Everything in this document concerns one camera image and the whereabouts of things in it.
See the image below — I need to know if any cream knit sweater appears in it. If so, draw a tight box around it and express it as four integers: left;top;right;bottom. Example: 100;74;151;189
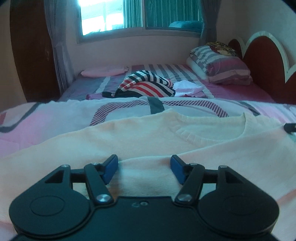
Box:
1;110;295;240

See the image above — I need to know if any grey right curtain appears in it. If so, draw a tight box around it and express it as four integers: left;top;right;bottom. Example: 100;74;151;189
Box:
198;0;222;46

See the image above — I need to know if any striped purple mattress sheet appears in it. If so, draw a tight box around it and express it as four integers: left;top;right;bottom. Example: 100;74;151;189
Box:
59;64;274;103

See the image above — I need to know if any striped pillow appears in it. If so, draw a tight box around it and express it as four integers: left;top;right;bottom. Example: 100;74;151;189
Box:
186;45;253;85

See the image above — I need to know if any striped folded shirt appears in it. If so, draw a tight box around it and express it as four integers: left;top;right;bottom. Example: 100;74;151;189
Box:
102;70;175;98

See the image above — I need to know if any red white headboard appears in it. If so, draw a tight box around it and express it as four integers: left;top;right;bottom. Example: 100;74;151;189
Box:
228;31;296;104

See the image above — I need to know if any grey curtain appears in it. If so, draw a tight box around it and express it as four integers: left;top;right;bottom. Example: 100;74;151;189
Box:
198;0;222;46
44;0;75;94

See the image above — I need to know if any white folded cloth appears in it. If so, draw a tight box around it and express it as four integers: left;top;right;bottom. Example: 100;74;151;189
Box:
173;80;205;97

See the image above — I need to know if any teal cushion outside window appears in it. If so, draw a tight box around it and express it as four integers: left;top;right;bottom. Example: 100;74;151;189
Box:
169;21;203;33

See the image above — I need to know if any grey left curtain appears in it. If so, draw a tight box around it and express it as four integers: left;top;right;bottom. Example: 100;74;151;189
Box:
44;0;75;94

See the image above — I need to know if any patterned gold cloth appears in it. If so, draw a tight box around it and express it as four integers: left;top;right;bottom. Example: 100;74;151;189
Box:
206;42;238;57

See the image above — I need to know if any pink patterned bedsheet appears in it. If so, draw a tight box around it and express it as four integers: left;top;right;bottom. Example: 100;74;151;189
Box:
1;97;295;157

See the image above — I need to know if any pink flat cushion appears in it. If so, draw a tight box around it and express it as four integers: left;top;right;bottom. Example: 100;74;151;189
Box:
81;65;129;78

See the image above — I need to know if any dark wooden door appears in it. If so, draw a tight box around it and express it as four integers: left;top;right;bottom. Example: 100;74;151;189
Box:
10;1;60;102

